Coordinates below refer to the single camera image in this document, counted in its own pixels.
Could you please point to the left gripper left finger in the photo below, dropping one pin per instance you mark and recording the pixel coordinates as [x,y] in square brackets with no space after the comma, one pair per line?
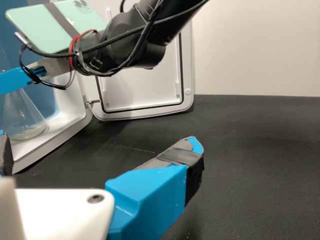
[5,155]

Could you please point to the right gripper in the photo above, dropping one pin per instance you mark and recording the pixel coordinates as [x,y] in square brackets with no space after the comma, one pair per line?
[58,67]

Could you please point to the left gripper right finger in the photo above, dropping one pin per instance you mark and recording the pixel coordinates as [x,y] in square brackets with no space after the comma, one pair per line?
[150,192]

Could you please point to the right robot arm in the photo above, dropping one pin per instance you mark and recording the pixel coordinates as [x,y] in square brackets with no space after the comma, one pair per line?
[125,27]

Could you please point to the clear flask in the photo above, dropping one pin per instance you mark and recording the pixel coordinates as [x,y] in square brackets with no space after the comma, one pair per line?
[22,117]

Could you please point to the white box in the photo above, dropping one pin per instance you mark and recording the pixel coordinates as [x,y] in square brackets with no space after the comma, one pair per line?
[67,120]

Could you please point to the box door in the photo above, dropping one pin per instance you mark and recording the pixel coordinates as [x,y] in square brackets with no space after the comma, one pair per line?
[140,92]

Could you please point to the right wrist camera phone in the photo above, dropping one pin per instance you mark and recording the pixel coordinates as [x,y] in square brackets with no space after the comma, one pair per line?
[42,27]

